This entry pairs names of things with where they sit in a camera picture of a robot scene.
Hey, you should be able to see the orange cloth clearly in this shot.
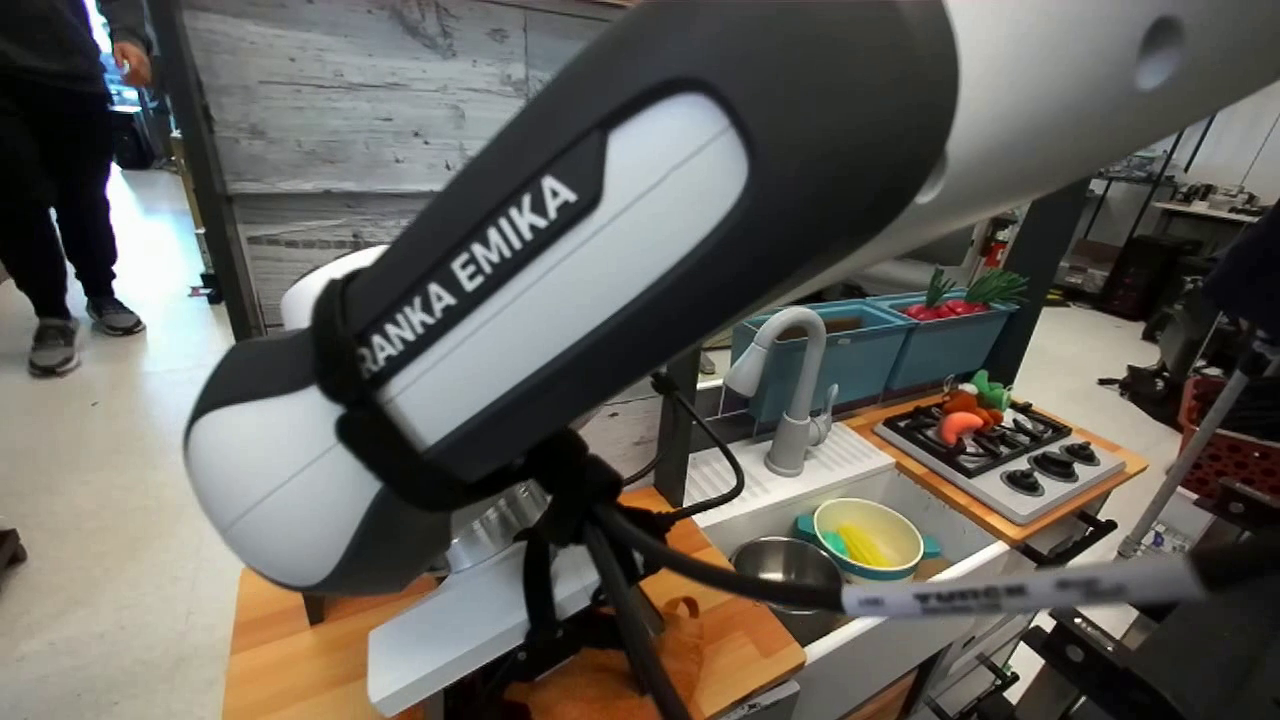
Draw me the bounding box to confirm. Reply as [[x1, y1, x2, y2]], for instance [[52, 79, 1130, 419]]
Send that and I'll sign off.
[[500, 596, 707, 720]]

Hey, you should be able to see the grey wood panel backdrop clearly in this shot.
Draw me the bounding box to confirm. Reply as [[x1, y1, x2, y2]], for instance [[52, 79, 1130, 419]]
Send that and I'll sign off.
[[148, 0, 641, 343]]

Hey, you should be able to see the grey toy tap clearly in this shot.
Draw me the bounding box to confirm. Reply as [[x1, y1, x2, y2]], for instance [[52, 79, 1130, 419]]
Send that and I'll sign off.
[[724, 307, 841, 478]]

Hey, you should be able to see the person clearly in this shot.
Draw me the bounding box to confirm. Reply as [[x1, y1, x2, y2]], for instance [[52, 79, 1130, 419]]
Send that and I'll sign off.
[[0, 0, 156, 379]]

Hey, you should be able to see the yellow toy food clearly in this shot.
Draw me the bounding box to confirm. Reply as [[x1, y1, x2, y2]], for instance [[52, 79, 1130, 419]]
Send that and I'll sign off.
[[837, 521, 888, 569]]

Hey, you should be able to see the camera on tripod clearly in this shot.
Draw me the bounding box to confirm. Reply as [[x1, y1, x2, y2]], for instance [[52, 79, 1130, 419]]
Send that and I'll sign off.
[[1117, 200, 1280, 561]]

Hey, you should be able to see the green toy vegetable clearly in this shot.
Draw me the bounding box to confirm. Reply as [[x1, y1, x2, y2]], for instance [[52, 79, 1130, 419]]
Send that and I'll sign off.
[[964, 369, 1014, 412]]

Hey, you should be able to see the red crate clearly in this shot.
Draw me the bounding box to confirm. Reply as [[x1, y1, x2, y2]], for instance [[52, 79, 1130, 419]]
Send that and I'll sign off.
[[1177, 374, 1280, 502]]

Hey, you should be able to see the black metal shelf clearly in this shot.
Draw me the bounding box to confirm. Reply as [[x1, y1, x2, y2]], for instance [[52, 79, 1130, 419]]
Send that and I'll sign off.
[[1083, 113, 1223, 293]]

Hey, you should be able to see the teal toy pot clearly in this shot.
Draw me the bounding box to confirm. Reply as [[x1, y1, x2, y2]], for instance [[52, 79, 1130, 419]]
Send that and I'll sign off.
[[794, 511, 944, 585]]

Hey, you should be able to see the white toy sink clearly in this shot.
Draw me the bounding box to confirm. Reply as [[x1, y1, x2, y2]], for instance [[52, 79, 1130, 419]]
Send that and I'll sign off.
[[700, 465, 1004, 641]]

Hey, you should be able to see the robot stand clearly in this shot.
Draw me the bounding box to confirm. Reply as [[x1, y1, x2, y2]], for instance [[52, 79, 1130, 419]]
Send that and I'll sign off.
[[1010, 545, 1280, 720]]

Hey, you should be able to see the toy kitchen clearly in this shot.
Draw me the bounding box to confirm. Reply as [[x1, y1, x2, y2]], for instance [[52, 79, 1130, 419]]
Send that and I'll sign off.
[[222, 290, 1151, 720]]

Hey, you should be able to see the metal bowl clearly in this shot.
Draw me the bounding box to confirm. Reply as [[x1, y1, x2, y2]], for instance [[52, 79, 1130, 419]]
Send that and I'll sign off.
[[731, 536, 847, 613]]

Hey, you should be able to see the black oven door handle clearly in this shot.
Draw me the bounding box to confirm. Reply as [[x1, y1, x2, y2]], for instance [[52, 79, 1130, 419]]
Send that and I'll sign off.
[[1020, 512, 1120, 569]]

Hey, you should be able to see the blue planter bin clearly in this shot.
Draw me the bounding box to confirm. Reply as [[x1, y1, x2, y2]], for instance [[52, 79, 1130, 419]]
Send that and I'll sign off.
[[868, 290, 1021, 393], [730, 299, 913, 422]]

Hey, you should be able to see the bunch of toy radishes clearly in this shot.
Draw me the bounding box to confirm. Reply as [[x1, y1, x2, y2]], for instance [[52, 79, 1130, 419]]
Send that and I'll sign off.
[[904, 267, 1030, 322]]

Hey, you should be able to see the toy stove burner plate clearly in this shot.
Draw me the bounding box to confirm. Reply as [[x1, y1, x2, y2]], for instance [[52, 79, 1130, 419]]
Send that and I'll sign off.
[[875, 398, 1128, 527]]

